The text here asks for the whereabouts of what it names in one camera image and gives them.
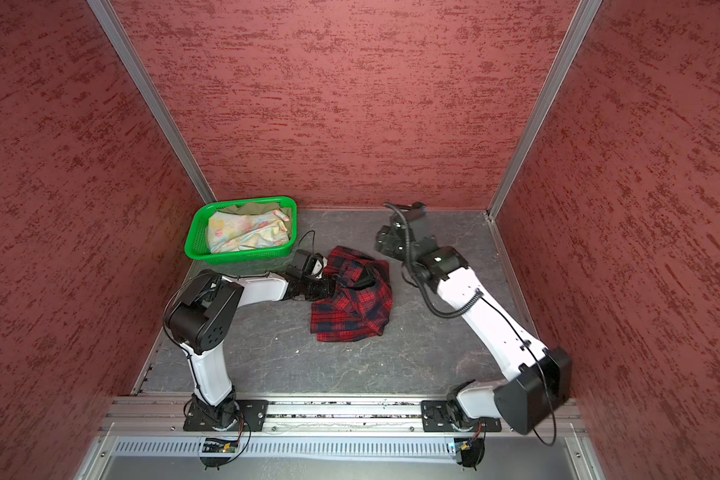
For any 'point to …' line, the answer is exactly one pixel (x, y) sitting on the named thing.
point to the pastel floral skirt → (231, 231)
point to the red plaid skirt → (361, 305)
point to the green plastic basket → (196, 243)
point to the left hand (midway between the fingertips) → (338, 295)
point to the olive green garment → (253, 208)
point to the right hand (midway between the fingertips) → (383, 246)
